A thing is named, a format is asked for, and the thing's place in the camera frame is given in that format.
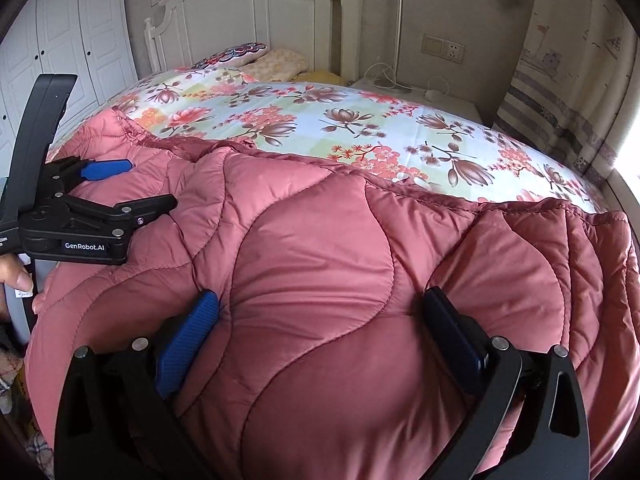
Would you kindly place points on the pale yellow pillow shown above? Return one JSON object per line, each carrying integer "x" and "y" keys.
{"x": 280, "y": 62}

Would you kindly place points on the printed beige curtain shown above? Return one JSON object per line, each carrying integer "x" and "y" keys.
{"x": 560, "y": 75}

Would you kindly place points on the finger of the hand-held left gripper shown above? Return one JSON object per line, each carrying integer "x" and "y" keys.
{"x": 107, "y": 169}
{"x": 145, "y": 206}

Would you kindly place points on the patterned decorative pillow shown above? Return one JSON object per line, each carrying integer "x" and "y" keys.
{"x": 235, "y": 54}

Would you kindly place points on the pink quilted jacket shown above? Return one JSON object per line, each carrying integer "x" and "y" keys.
{"x": 325, "y": 285}

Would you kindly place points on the beige wall socket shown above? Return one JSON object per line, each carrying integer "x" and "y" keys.
{"x": 444, "y": 47}

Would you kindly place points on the person's left hand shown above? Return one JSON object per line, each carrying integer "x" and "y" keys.
{"x": 15, "y": 276}

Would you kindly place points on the floral bed sheet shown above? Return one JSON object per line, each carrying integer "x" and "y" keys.
{"x": 350, "y": 110}

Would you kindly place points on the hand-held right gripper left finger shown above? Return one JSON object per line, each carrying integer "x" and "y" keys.
{"x": 187, "y": 345}

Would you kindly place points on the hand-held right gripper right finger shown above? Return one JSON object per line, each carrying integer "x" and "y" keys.
{"x": 450, "y": 330}

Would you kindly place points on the white wardrobe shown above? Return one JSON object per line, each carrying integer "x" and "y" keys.
{"x": 65, "y": 35}

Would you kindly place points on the white nightstand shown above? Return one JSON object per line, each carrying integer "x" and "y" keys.
{"x": 450, "y": 106}

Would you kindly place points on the beige window sill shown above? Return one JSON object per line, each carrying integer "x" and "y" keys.
{"x": 629, "y": 200}

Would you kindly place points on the white charger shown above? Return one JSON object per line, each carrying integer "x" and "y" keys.
{"x": 436, "y": 93}

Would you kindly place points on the white wooden headboard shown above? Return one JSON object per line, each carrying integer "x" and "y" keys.
{"x": 225, "y": 15}

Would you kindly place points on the silver floor lamp pole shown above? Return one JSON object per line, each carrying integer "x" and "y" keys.
{"x": 399, "y": 30}

